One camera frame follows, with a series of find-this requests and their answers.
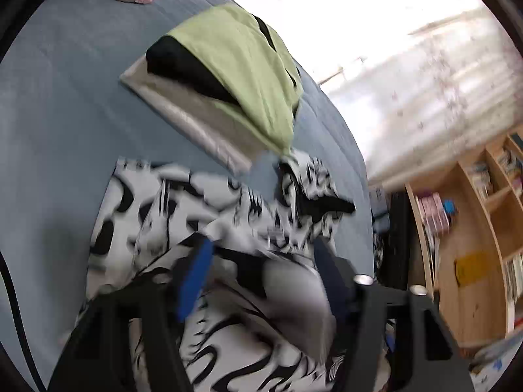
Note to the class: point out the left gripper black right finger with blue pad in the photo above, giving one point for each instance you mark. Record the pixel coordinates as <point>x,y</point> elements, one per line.
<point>386,339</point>

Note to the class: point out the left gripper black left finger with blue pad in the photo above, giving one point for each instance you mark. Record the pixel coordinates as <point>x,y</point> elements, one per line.
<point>146,317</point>

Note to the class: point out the white black graffiti print jacket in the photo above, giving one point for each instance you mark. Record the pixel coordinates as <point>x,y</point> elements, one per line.
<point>254,305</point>

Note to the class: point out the black white patterned clothes pile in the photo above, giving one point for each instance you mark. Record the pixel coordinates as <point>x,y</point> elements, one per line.
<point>388,211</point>

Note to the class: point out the wooden bookshelf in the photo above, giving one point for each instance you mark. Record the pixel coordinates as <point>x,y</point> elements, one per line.
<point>468,215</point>

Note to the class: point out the blue grey bed sheet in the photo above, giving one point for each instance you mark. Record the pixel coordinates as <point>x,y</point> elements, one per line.
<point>65,120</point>

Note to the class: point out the cream white folded garment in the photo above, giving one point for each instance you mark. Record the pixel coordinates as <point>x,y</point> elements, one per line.
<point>209,127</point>

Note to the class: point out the white floral curtain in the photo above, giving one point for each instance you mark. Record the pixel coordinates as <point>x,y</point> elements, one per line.
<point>418,82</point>

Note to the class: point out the light green folded garment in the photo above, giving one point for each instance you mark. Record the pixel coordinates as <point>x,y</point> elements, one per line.
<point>240,65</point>

